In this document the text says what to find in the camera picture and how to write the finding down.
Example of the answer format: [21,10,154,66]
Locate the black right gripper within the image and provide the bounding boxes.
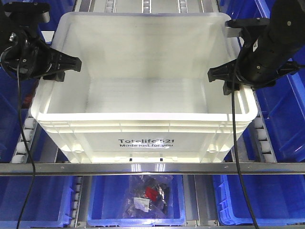
[207,18,295,95]

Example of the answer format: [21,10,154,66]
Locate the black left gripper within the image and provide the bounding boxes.
[0,2,82,82]

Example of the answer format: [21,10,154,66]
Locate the white plastic Totelife tote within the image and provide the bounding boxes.
[31,12,257,163]

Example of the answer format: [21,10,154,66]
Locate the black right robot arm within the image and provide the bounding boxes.
[208,0,305,95]

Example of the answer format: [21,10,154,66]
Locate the blue bin upper right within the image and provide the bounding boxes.
[218,0,305,162]

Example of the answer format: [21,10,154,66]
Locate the blue bin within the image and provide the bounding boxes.
[213,175,305,226]
[218,0,305,162]
[0,176,75,229]
[0,0,52,162]
[87,175,186,227]

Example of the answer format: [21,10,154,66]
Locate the blue bin upper left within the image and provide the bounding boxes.
[0,0,52,162]

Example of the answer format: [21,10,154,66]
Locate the blue bin lower right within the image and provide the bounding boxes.
[213,175,305,226]

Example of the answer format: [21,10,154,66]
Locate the blue bin lower centre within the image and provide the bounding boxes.
[87,175,186,227]

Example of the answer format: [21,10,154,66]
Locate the blue bin lower left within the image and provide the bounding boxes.
[0,176,75,229]

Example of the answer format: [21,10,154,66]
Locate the right white roller track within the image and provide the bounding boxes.
[252,112,277,164]

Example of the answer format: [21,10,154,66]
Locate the white roller track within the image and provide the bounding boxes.
[69,176,83,228]
[10,114,38,164]
[252,112,277,164]

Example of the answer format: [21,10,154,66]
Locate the left white roller track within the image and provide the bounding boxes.
[10,114,38,164]

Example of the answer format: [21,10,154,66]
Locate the lower white roller track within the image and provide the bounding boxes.
[69,176,83,228]

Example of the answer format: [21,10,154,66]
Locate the bagged parts with red piece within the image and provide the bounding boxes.
[122,175,173,219]

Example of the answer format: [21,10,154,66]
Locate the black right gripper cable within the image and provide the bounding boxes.
[231,57,260,229]

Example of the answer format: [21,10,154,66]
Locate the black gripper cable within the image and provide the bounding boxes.
[14,54,36,229]
[231,57,260,229]

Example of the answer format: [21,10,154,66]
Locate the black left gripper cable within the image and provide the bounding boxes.
[14,54,36,229]

